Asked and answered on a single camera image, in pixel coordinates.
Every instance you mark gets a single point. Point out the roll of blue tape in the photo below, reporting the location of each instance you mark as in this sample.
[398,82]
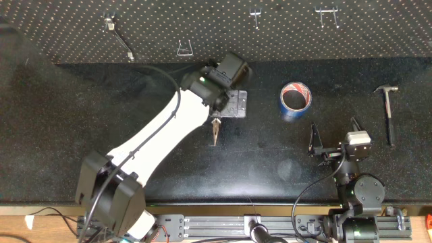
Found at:
[287,113]

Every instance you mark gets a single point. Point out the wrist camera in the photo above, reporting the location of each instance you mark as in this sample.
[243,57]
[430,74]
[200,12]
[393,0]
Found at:
[236,104]
[357,138]

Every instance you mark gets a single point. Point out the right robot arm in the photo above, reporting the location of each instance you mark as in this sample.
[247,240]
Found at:
[368,192]

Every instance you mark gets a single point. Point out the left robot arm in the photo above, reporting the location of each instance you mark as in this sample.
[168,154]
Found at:
[168,135]

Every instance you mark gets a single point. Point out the metal hook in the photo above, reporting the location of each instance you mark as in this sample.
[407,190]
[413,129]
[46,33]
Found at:
[185,54]
[107,15]
[326,11]
[256,18]

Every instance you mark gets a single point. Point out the black pegboard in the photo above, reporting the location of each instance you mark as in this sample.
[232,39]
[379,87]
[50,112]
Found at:
[216,33]

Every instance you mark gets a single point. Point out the wrench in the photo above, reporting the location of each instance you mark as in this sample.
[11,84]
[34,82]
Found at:
[119,40]

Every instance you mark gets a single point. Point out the mounting rail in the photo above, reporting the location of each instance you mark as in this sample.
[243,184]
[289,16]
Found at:
[216,226]

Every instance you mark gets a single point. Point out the black and white pliers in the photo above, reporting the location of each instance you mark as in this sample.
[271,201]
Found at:
[215,131]

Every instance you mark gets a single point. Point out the white paper scrap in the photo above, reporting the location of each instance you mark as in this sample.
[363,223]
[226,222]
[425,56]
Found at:
[29,222]

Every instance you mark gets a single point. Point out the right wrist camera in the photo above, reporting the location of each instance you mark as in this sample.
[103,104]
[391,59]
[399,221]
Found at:
[357,138]

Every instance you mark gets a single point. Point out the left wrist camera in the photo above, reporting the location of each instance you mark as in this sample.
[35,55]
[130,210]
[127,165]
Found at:
[236,104]

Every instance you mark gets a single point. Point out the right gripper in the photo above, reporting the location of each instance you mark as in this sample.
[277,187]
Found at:
[332,152]

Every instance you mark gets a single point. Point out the hammer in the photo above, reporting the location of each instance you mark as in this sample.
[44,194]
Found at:
[388,108]

